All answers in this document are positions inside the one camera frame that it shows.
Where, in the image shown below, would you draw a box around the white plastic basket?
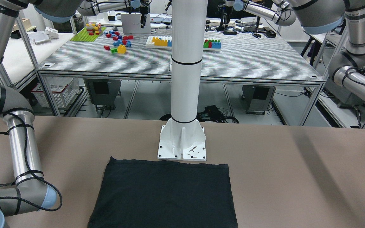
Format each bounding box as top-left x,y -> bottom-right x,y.
31,77 -> 80,109

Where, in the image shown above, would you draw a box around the green lego baseplate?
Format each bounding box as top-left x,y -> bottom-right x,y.
69,27 -> 107,42

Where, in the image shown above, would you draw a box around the black graphic t-shirt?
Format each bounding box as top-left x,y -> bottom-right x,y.
87,157 -> 238,228

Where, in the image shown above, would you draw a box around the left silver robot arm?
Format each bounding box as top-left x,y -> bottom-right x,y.
275,0 -> 365,102

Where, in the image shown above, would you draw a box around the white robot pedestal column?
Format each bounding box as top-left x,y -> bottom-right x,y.
157,0 -> 207,161

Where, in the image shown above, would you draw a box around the white tray coloured blocks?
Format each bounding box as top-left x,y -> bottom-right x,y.
145,35 -> 222,52

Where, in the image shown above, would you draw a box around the aluminium slatted work table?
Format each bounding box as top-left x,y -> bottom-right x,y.
34,27 -> 326,126

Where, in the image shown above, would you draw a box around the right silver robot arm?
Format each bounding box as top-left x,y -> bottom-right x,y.
0,0 -> 82,228

